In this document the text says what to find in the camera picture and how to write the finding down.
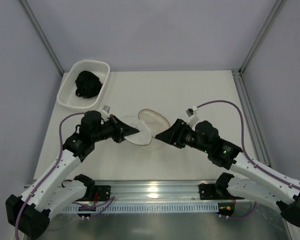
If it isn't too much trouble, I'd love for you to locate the white perforated plastic basket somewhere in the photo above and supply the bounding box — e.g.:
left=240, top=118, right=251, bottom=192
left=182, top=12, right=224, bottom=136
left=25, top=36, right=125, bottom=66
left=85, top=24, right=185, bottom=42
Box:
left=57, top=59, right=111, bottom=111

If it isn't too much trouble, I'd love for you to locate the black bra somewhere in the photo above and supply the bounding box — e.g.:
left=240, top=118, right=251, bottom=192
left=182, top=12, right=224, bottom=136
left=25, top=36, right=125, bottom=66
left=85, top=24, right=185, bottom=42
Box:
left=75, top=70, right=103, bottom=99

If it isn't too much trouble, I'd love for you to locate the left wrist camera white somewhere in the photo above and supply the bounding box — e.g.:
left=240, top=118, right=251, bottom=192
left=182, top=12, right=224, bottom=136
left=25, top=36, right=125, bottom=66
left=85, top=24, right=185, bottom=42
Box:
left=99, top=105, right=110, bottom=121

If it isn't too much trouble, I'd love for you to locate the aluminium frame post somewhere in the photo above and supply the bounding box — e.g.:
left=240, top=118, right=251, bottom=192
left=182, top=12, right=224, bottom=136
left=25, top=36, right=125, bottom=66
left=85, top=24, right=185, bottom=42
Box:
left=238, top=0, right=287, bottom=75
left=18, top=0, right=65, bottom=76

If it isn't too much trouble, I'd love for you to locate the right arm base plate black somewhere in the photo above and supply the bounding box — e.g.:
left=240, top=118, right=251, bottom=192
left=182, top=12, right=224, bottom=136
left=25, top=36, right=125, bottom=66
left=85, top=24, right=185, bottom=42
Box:
left=198, top=183, right=244, bottom=201

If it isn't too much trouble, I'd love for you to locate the aluminium mounting rail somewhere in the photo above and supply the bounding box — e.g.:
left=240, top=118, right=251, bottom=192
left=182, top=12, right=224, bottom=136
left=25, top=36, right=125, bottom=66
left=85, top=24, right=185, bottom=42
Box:
left=23, top=179, right=293, bottom=204

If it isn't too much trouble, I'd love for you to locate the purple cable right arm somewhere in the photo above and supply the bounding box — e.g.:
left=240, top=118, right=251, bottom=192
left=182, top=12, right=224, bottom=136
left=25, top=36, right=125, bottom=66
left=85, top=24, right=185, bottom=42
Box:
left=196, top=100, right=300, bottom=220

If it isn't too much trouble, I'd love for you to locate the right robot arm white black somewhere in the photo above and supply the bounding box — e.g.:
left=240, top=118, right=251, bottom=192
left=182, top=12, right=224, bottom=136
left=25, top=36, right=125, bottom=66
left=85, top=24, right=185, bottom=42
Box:
left=155, top=119, right=300, bottom=228

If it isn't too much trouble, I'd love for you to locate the aluminium frame post right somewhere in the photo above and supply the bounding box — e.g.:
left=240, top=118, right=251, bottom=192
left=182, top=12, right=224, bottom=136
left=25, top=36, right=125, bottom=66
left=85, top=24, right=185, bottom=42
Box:
left=238, top=0, right=287, bottom=75

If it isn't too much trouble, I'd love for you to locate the aluminium frame post left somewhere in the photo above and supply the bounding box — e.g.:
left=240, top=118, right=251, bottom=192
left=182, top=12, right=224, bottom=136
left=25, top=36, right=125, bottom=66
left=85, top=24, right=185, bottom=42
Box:
left=18, top=0, right=65, bottom=76

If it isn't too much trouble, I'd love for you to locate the left controller board black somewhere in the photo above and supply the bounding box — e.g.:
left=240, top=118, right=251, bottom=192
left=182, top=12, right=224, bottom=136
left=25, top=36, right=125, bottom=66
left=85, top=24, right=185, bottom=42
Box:
left=77, top=205, right=96, bottom=220

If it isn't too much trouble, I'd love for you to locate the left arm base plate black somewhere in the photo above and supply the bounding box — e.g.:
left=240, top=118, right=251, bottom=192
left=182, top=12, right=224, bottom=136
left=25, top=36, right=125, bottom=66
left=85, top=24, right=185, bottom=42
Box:
left=90, top=185, right=111, bottom=203

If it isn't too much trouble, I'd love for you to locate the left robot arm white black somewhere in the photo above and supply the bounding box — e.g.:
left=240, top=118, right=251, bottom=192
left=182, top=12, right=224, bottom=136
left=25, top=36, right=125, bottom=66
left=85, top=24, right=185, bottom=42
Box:
left=5, top=110, right=139, bottom=239

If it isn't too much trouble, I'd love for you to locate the controller board black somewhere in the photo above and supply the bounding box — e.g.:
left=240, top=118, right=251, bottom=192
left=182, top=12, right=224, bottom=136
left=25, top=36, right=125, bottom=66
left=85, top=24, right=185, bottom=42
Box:
left=77, top=205, right=96, bottom=220
left=217, top=202, right=235, bottom=219

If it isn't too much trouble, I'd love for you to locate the right controller board black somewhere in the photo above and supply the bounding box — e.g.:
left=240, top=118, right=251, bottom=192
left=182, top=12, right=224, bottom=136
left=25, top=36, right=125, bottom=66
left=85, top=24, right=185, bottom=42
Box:
left=217, top=202, right=235, bottom=219

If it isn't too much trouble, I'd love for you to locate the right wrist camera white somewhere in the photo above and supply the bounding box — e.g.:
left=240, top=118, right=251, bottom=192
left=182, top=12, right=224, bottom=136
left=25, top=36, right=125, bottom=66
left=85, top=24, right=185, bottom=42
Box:
left=186, top=106, right=199, bottom=128

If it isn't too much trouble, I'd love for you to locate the slotted cable duct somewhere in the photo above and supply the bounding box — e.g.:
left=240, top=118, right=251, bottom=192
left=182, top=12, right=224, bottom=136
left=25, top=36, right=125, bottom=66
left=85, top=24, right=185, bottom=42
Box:
left=62, top=202, right=219, bottom=215

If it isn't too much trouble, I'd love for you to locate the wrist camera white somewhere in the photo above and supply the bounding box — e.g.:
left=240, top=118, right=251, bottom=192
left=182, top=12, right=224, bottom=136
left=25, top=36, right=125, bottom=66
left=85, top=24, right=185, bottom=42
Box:
left=186, top=106, right=199, bottom=128
left=99, top=105, right=110, bottom=121

